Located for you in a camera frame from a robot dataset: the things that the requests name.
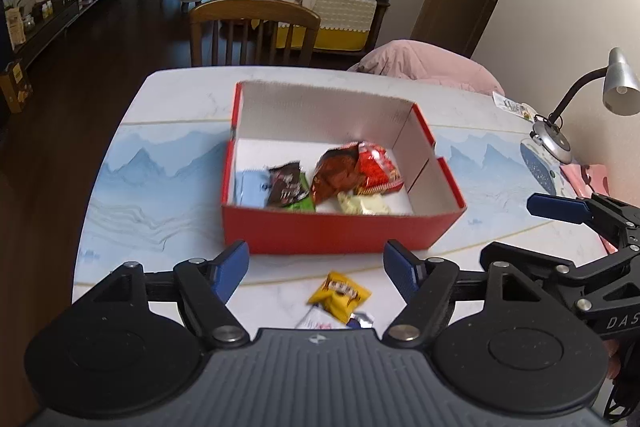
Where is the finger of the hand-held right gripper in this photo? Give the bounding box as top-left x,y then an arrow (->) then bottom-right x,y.
480,241 -> 640,313
526,193 -> 640,253

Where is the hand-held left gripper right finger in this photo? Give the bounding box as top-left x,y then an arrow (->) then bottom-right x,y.
381,239 -> 573,343

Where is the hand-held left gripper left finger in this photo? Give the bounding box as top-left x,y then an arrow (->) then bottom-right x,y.
72,241 -> 251,350

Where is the yellow snack packet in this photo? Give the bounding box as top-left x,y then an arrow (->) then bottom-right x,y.
307,272 -> 372,323

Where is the cream-coloured snack packet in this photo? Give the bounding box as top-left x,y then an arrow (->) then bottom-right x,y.
336,190 -> 392,215

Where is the pale blue snack packet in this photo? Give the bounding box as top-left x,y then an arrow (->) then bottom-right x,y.
234,169 -> 272,208

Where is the red cardboard box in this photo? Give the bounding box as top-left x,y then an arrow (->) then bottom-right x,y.
221,81 -> 467,256

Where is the green snack packet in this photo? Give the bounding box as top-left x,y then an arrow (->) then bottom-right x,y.
290,172 -> 317,212

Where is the white blue-edged biscuit packet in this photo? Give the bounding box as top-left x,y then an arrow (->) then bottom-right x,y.
294,306 -> 351,331

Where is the dark brown chocolate packet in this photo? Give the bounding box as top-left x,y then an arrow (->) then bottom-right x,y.
265,160 -> 309,208

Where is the red snack packet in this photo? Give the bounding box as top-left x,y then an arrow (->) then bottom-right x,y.
354,141 -> 405,196

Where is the dark red-brown foil packet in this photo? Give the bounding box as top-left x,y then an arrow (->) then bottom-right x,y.
311,142 -> 366,205

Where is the pink bag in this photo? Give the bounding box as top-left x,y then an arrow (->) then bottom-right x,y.
560,163 -> 621,255

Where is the printed paper leaflet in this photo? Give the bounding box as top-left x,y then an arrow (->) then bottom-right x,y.
492,91 -> 537,122

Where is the silver desk lamp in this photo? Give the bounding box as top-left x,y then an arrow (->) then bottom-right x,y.
530,48 -> 640,165

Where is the pink cloth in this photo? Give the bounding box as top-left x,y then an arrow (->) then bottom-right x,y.
346,39 -> 506,96

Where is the wooden dining chair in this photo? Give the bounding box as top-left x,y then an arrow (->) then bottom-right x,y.
189,0 -> 322,68

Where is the brown cardboard box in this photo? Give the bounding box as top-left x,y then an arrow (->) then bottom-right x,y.
0,59 -> 35,114

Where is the dark low television cabinet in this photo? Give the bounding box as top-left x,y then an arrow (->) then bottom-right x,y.
10,0 -> 123,68

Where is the kraft paper bag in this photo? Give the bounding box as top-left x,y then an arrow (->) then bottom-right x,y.
5,6 -> 27,48

